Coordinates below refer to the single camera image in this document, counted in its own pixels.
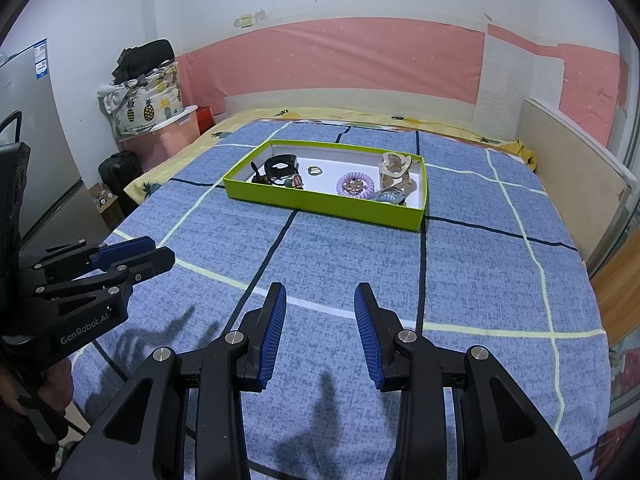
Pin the black wristband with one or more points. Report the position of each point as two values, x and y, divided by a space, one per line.
272 165

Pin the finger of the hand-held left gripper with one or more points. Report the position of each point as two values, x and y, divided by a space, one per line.
150 262
120 252

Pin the red box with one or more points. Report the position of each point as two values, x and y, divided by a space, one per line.
205 119

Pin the pink storage cabinet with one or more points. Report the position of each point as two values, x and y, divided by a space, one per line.
160 145

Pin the black bag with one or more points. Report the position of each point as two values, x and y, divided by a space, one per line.
147 55

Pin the blue checked blanket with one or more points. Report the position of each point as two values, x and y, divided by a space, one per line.
350 260

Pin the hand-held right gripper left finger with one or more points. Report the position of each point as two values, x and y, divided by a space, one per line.
267 345

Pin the blue label sticker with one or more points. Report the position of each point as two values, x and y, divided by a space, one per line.
41 60

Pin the pineapple print storage bag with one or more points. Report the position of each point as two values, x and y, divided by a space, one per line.
145 107

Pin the small black hair clip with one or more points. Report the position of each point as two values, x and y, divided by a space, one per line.
255 166

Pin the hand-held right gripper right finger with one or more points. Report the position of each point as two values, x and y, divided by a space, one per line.
372 345

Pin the glass sliding door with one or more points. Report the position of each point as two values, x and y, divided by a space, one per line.
631 160

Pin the black suitcase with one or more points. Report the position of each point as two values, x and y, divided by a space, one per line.
117 175

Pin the green shallow cardboard box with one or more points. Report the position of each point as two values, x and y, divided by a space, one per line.
320 210

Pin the beige bed side panel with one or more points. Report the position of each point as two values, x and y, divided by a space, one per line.
565 160

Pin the wall socket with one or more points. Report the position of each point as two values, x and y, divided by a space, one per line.
246 21

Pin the person's left hand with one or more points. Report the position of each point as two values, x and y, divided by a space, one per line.
60 385

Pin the grey refrigerator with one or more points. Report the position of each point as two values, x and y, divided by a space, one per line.
35 150

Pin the clear bag of gold jewelry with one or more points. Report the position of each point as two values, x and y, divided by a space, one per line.
395 167

